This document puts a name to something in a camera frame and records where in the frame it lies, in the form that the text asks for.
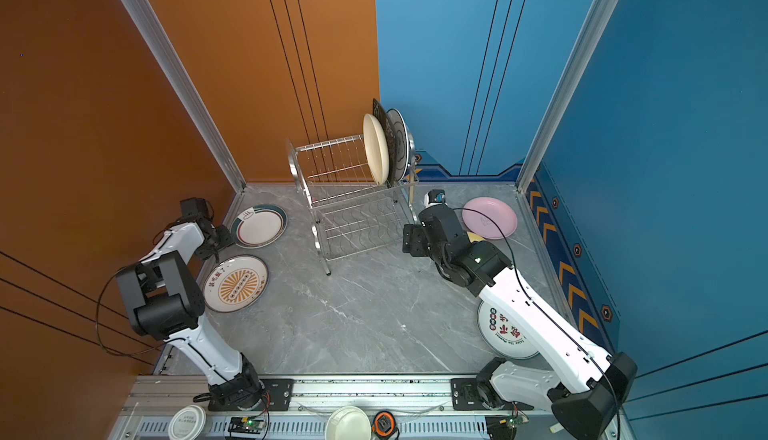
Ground yellow round plate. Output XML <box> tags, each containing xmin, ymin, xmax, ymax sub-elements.
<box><xmin>467</xmin><ymin>232</ymin><xmax>484</xmax><ymax>243</ymax></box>

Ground green circuit board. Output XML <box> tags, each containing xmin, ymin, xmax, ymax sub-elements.
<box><xmin>226</xmin><ymin>416</ymin><xmax>269</xmax><ymax>439</ymax></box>

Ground white round bowl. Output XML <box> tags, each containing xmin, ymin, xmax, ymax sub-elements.
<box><xmin>324</xmin><ymin>406</ymin><xmax>372</xmax><ymax>440</ymax></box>

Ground black square floral plate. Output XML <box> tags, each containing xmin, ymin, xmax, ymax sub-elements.
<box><xmin>372</xmin><ymin>98</ymin><xmax>396</xmax><ymax>184</ymax></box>

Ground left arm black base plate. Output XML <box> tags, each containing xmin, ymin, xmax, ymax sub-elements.
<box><xmin>207</xmin><ymin>378</ymin><xmax>294</xmax><ymax>412</ymax></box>

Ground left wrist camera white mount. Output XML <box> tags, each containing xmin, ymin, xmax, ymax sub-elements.
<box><xmin>180</xmin><ymin>197</ymin><xmax>214</xmax><ymax>222</ymax></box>

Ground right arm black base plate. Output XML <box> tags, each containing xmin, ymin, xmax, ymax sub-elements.
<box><xmin>450</xmin><ymin>378</ymin><xmax>534</xmax><ymax>412</ymax></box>

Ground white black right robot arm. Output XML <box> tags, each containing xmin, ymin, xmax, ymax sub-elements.
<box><xmin>402</xmin><ymin>204</ymin><xmax>637</xmax><ymax>439</ymax></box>

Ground pink round plate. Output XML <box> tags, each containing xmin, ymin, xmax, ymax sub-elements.
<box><xmin>461</xmin><ymin>197</ymin><xmax>518</xmax><ymax>240</ymax></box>

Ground small circuit board with wires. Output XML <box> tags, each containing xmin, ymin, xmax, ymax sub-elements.
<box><xmin>485</xmin><ymin>412</ymin><xmax>529</xmax><ymax>440</ymax></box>

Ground cream beige round plate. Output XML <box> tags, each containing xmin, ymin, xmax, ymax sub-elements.
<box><xmin>363</xmin><ymin>114</ymin><xmax>389</xmax><ymax>185</ymax></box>

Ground white plate orange sunburst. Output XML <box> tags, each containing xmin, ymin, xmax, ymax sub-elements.
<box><xmin>203</xmin><ymin>255</ymin><xmax>269</xmax><ymax>313</ymax></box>

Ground white plate green ring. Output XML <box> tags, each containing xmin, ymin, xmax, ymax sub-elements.
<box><xmin>386</xmin><ymin>108</ymin><xmax>415</xmax><ymax>183</ymax></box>

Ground silver wire dish rack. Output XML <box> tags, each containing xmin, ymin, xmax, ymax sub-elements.
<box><xmin>286</xmin><ymin>135</ymin><xmax>418</xmax><ymax>275</ymax></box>

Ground white plate red characters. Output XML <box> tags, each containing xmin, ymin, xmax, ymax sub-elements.
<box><xmin>477</xmin><ymin>302</ymin><xmax>539</xmax><ymax>360</ymax></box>

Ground orange black tape measure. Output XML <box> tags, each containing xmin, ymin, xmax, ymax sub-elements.
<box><xmin>371</xmin><ymin>410</ymin><xmax>400</xmax><ymax>440</ymax></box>

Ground white plate green maroon rim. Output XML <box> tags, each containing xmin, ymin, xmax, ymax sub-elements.
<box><xmin>231</xmin><ymin>204</ymin><xmax>288</xmax><ymax>249</ymax></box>

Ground white round lid with label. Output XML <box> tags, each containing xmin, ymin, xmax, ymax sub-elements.
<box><xmin>167</xmin><ymin>405</ymin><xmax>208</xmax><ymax>440</ymax></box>

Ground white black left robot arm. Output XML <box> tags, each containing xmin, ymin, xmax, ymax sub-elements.
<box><xmin>115</xmin><ymin>197</ymin><xmax>266</xmax><ymax>411</ymax></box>

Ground aluminium frame rail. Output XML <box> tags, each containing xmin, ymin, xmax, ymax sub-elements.
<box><xmin>109</xmin><ymin>374</ymin><xmax>569</xmax><ymax>439</ymax></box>

